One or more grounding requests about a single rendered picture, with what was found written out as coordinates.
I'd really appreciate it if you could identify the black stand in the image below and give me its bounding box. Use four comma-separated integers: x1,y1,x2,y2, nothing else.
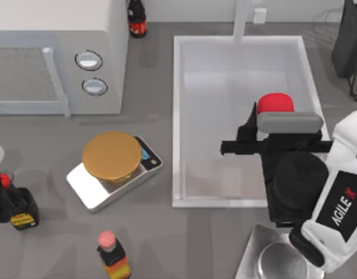
330,0,357,102

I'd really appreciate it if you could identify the silver kitchen scale with display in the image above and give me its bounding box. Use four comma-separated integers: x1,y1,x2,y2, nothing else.
66,134,163,212

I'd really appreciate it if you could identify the pale grey rounded box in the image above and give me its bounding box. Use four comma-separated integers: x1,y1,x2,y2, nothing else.
259,111,325,135

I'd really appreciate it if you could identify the tall white tap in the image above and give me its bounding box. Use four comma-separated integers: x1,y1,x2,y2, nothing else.
233,0,252,45

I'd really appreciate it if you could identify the dark bottle with pink cap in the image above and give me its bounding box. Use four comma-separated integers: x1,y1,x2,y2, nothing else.
97,230,131,279

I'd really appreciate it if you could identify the red round object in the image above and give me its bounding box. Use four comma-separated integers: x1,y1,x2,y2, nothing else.
257,92,295,115

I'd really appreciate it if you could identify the pale microwave door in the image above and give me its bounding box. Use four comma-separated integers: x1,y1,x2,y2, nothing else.
0,30,71,117

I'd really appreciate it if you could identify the pale microwave door handle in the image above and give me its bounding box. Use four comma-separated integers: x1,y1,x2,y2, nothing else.
42,47,72,118

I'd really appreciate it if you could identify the pale microwave oven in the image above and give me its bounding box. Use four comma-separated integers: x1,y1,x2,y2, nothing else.
0,0,130,117

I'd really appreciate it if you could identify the black bottle with red cap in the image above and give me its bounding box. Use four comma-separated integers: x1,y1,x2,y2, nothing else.
0,173,40,231

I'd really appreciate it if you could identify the round grey microwave knob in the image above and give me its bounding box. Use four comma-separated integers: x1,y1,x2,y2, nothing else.
74,50,103,71
81,77,109,96

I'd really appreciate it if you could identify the small white tap lever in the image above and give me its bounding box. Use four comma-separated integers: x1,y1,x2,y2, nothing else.
253,8,267,24

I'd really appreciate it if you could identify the white sink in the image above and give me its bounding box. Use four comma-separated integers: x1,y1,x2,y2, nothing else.
172,35,332,209

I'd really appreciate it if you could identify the dark bottle with red label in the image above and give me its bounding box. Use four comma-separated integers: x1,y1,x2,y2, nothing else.
127,0,148,38

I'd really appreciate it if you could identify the round metal bowl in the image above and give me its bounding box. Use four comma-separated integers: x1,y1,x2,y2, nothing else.
258,242,310,279

